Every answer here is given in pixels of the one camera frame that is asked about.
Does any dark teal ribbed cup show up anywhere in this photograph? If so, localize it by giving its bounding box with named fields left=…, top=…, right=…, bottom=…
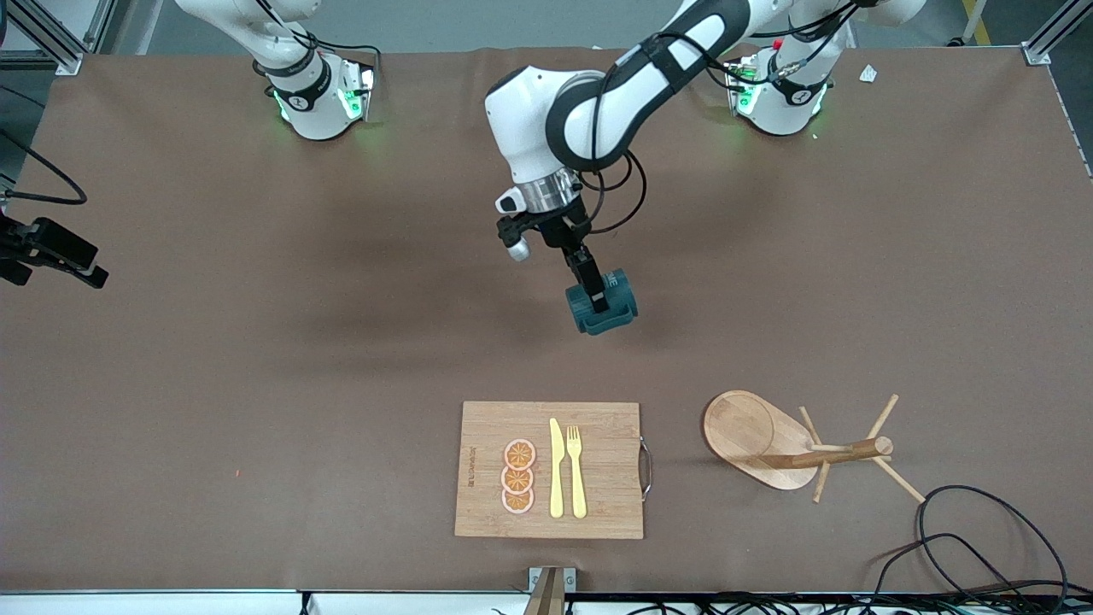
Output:
left=564, top=268, right=639, bottom=336

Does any yellow plastic knife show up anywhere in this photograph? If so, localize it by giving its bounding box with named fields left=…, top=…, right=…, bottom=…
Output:
left=549, top=418, right=565, bottom=519

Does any yellow plastic fork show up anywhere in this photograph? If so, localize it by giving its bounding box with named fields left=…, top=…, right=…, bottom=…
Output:
left=567, top=425, right=588, bottom=519

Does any wooden mug tree stand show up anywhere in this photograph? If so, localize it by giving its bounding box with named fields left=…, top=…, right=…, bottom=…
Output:
left=703, top=390, right=927, bottom=505

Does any brown table cover sheet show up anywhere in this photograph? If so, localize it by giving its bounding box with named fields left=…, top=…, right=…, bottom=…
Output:
left=0, top=44, right=1093, bottom=595

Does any bamboo cutting board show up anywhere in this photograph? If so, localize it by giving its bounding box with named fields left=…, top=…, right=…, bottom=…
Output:
left=454, top=401, right=654, bottom=541

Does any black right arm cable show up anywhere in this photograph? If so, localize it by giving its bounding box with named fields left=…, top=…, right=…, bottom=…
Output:
left=0, top=128, right=89, bottom=206

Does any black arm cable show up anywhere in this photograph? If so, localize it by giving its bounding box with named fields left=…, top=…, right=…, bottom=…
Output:
left=579, top=32, right=684, bottom=237
left=0, top=128, right=89, bottom=206

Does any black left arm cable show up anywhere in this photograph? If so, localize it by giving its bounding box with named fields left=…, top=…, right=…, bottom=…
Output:
left=579, top=32, right=684, bottom=237

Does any black right base cable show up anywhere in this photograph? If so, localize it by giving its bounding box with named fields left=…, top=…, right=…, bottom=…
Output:
left=253, top=0, right=382, bottom=79

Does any metal upright post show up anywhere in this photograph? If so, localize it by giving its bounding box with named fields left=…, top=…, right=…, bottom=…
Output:
left=523, top=571, right=566, bottom=615

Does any black looped cable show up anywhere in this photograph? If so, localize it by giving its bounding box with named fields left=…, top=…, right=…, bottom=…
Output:
left=916, top=485, right=1070, bottom=599
left=871, top=534, right=1030, bottom=599

